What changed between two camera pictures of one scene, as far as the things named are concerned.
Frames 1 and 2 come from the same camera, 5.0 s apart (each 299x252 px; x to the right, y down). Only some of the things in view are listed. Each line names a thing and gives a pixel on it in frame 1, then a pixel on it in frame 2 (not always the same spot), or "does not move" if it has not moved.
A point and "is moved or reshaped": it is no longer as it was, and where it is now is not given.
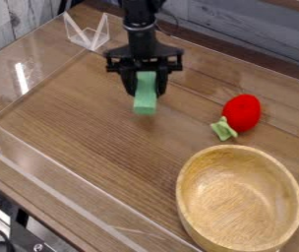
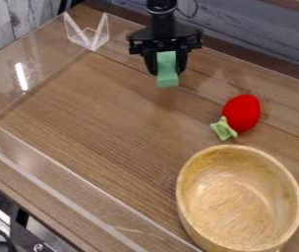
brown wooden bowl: (240, 200) does not move
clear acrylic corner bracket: (91, 38) does not move
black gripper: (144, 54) → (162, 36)
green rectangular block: (146, 94) is moved or reshaped
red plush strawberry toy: (243, 115) does not move
